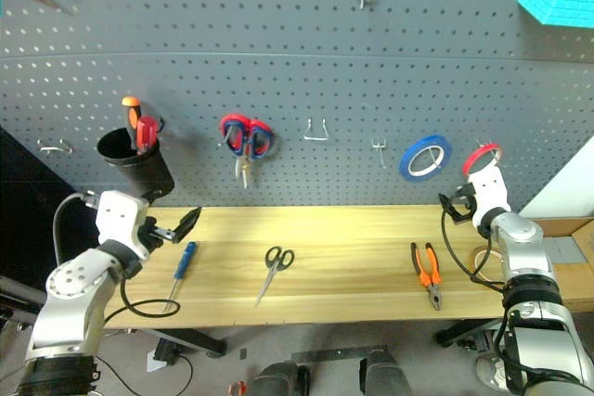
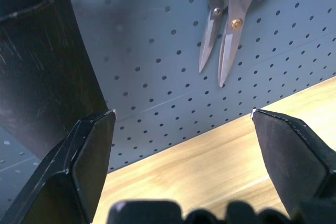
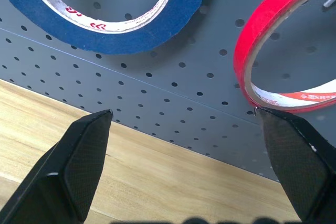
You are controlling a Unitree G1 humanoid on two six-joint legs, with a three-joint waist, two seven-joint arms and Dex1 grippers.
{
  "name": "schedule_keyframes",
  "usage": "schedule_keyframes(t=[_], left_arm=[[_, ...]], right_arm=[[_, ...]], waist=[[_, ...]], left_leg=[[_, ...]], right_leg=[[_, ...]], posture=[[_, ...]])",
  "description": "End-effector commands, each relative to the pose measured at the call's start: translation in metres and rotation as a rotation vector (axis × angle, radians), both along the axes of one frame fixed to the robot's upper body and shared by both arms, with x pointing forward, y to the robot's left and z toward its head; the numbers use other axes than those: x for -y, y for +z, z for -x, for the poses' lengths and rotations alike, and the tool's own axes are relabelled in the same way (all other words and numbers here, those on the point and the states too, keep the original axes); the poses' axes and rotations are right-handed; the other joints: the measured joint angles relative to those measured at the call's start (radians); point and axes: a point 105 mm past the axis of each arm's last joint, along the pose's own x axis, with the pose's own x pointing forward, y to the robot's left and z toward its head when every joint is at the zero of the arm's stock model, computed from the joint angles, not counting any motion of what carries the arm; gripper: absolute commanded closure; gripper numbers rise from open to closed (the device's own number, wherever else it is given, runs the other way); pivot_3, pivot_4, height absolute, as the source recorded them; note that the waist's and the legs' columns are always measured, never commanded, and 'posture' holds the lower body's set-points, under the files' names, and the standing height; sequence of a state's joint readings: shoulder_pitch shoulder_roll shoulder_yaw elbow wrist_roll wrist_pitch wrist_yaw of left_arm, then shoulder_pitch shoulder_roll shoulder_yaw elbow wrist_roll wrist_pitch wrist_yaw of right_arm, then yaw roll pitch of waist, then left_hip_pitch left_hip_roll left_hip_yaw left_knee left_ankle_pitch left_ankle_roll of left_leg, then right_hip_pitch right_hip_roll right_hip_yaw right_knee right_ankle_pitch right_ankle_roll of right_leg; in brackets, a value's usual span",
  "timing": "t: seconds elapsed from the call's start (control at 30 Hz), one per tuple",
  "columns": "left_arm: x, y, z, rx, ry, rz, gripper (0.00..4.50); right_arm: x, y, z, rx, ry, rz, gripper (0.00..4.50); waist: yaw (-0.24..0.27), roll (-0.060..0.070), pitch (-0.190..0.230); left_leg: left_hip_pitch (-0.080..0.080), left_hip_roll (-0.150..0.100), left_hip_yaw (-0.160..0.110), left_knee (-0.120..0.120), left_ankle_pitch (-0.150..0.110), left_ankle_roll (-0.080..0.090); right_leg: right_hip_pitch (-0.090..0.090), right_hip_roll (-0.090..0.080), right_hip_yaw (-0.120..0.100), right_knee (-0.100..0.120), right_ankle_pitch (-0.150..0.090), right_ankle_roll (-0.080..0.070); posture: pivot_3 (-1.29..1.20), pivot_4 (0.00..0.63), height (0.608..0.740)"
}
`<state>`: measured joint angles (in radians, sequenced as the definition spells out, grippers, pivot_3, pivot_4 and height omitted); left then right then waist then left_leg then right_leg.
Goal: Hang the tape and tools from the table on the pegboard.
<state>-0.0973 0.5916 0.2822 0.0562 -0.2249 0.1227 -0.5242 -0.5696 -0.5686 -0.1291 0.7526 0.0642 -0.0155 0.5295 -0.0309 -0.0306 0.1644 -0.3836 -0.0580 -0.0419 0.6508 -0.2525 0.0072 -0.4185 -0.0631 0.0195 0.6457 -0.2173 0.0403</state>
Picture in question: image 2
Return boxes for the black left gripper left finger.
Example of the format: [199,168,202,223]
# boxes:
[0,109,117,224]

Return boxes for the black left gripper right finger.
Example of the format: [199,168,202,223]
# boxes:
[251,108,336,224]

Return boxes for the grey pegboard panel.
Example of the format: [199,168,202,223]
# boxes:
[0,0,336,203]

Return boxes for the blue-handled scissors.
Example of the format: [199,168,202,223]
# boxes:
[216,0,272,88]

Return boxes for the red-handled scissors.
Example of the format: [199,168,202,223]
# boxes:
[195,0,229,73]

